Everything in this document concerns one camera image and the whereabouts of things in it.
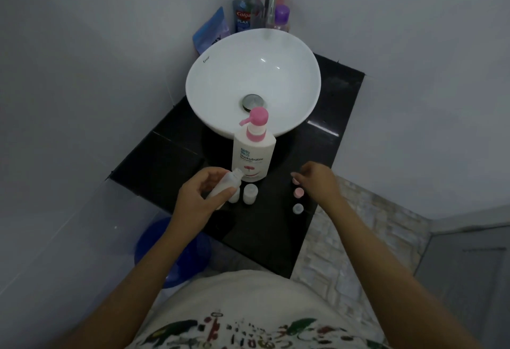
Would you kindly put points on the person's left hand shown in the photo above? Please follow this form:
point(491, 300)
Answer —
point(191, 201)

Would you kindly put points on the person's right hand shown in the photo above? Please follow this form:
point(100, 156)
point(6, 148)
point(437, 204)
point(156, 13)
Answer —
point(320, 183)

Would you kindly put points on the pink cap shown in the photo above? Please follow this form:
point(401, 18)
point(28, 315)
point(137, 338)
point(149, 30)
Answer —
point(298, 192)
point(295, 181)

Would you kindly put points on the pink cap top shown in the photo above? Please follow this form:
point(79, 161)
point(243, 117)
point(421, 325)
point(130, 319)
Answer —
point(295, 181)

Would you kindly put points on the white cap bottom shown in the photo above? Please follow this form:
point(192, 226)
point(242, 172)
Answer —
point(298, 209)

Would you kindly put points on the small translucent bottle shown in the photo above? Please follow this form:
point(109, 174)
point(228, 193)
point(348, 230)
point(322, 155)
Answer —
point(235, 196)
point(227, 181)
point(250, 195)

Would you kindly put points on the white hand sanitizer pump bottle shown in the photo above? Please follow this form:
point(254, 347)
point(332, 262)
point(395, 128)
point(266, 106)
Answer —
point(255, 153)

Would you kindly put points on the person's left forearm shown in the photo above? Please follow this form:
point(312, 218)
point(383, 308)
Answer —
point(131, 289)

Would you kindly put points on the person's right forearm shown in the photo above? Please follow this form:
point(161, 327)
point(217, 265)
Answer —
point(378, 265)

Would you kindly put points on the purple capped bottle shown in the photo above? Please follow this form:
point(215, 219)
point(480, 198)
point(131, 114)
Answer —
point(282, 16)

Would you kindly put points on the blue mouthwash bottle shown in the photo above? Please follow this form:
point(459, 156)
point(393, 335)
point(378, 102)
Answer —
point(242, 18)

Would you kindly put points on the blue plastic bucket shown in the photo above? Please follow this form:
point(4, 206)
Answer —
point(199, 253)

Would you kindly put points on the metal sink drain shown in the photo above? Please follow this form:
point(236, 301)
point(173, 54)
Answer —
point(251, 101)

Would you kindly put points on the white printed shirt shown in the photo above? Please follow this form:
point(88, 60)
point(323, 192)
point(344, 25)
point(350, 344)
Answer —
point(247, 297)

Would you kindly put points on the white round sink basin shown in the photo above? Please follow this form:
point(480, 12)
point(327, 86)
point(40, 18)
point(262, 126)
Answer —
point(239, 70)

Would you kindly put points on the blue pouch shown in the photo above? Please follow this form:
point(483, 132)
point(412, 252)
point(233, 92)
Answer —
point(211, 32)

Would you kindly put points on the grey door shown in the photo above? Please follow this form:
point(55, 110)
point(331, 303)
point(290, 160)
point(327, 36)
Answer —
point(470, 281)

